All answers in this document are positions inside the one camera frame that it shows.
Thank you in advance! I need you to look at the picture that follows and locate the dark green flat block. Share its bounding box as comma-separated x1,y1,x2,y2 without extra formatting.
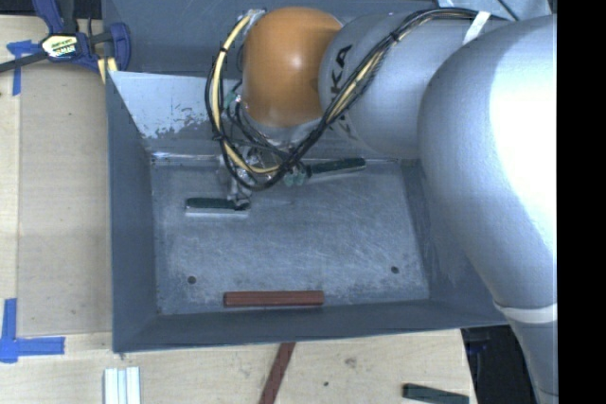
302,157,367,179
185,197,238,212

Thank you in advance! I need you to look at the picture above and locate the grey metal bin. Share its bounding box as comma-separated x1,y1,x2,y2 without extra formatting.
99,0,510,354

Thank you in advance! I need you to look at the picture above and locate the red-brown flat block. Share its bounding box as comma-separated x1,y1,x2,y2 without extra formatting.
223,290,327,309
258,342,297,404

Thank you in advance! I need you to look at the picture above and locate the pale wood flat board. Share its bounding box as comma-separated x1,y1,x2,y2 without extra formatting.
16,64,116,338

